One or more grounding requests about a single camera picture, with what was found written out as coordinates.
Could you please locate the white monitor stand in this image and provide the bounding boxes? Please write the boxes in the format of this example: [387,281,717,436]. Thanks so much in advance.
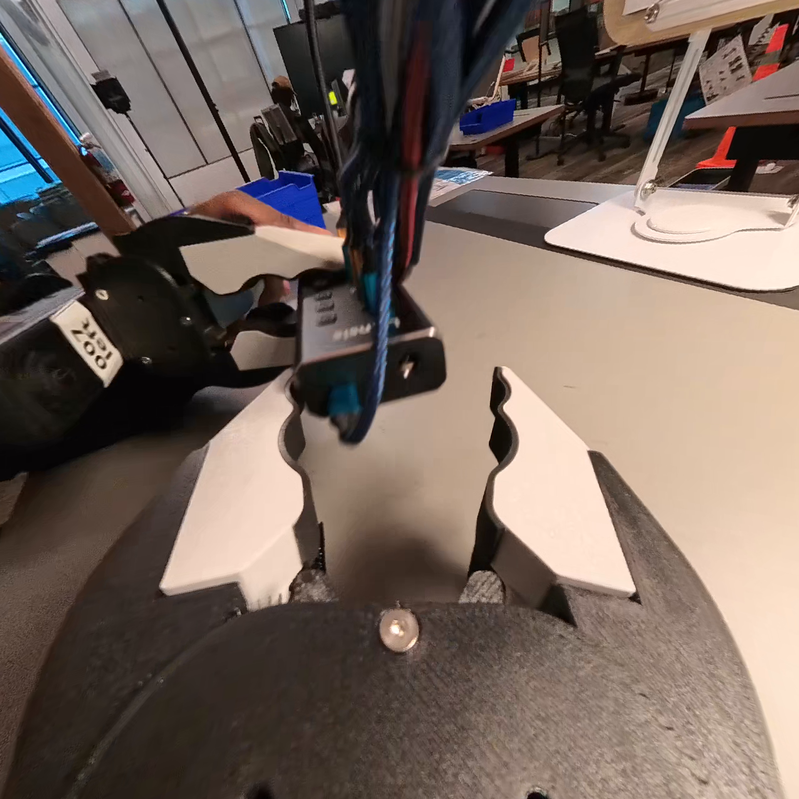
[544,28,799,293]

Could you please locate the blue plastic bin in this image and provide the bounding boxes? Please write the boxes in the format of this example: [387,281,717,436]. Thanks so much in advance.
[236,170,327,231]
[459,99,518,136]

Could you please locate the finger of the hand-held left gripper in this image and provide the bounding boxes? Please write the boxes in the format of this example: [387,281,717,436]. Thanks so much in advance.
[178,225,347,295]
[233,328,300,372]

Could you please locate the black computer monitor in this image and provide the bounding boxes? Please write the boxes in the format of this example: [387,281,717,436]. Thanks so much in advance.
[273,12,357,116]

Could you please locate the dark wooden table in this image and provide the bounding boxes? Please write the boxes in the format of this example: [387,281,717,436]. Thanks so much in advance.
[683,62,799,193]

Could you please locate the black mesh office chair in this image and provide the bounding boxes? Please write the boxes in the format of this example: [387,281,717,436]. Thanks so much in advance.
[549,6,639,166]

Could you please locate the printed paper sheets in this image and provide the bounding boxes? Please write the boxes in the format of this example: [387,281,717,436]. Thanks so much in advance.
[431,166,494,207]

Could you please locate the wooden office desk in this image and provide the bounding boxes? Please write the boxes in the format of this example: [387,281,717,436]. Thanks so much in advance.
[446,105,566,179]

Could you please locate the dark blue braided cable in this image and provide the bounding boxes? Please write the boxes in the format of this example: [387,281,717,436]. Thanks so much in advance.
[340,0,538,445]

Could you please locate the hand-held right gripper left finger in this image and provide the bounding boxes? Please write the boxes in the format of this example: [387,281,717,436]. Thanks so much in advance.
[159,370,327,611]

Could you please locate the black floor lamp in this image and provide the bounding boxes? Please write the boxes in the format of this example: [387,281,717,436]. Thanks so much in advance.
[156,0,251,183]

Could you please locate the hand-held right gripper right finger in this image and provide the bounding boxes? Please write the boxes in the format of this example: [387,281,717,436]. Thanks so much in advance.
[468,366,638,611]

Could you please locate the orange traffic cone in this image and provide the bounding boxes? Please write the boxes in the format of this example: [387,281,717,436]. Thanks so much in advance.
[696,127,739,171]

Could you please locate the black wall sensor box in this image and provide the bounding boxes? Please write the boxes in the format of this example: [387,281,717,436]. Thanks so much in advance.
[90,72,132,114]

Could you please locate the slim black USB hub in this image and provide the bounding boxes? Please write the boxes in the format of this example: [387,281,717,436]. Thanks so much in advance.
[292,275,447,420]

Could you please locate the wooden post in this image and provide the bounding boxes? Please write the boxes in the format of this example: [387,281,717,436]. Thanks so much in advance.
[0,47,135,239]

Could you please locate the red fire extinguisher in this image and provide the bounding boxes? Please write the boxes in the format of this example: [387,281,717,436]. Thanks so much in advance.
[84,146,135,207]

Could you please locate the blue braided cable teal plug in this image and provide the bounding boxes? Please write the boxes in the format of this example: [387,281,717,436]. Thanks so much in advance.
[331,218,400,438]

